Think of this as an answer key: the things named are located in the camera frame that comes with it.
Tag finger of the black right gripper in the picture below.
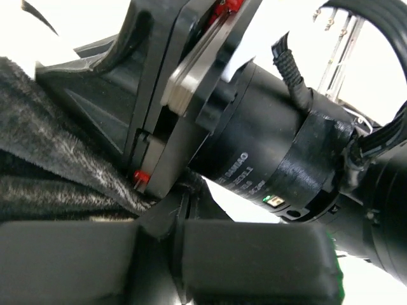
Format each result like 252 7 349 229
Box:
39 1 151 155

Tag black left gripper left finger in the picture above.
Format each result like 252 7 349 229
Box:
1 192 188 304

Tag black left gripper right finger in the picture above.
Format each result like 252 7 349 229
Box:
177 191 345 304

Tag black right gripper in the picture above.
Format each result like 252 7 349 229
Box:
134 1 354 222

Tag black floral plush pillowcase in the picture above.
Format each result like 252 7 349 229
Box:
1 58 156 220

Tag white pillow yellow edge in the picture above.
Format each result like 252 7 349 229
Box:
1 1 130 77

